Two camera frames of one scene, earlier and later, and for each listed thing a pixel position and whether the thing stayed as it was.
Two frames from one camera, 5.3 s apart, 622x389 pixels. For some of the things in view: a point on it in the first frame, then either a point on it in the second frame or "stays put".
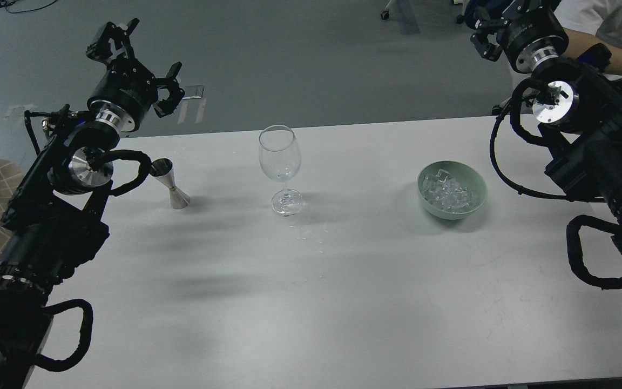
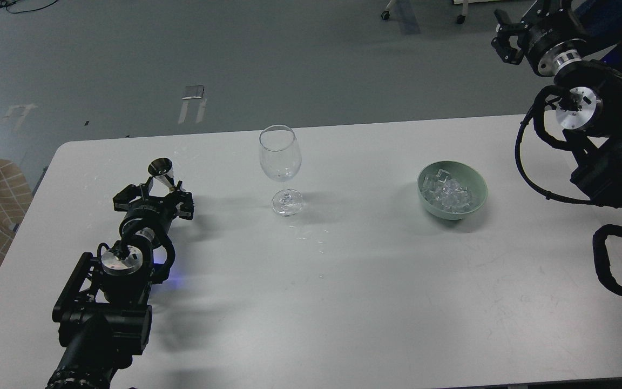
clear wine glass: [280, 156] stays put
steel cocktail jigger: [162, 168] stays put
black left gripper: [124, 92] → [151, 216]
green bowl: [451, 190] stays put
